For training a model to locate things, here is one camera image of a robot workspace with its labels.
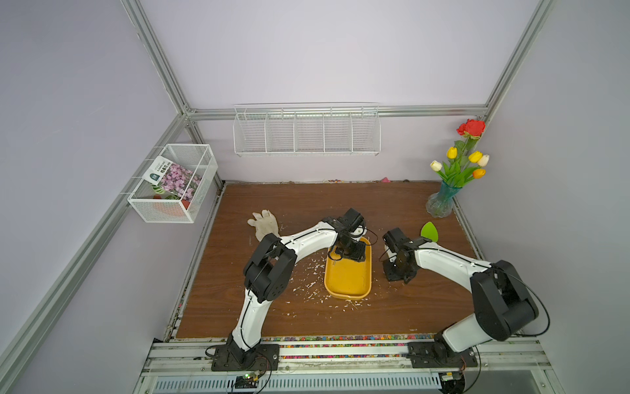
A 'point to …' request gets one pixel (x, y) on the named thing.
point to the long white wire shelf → (307, 130)
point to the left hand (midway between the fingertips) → (362, 259)
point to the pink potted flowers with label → (171, 180)
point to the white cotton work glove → (265, 224)
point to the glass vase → (440, 203)
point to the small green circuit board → (246, 381)
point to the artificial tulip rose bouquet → (463, 163)
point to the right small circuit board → (452, 382)
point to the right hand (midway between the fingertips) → (391, 273)
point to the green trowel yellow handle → (429, 231)
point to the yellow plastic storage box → (345, 279)
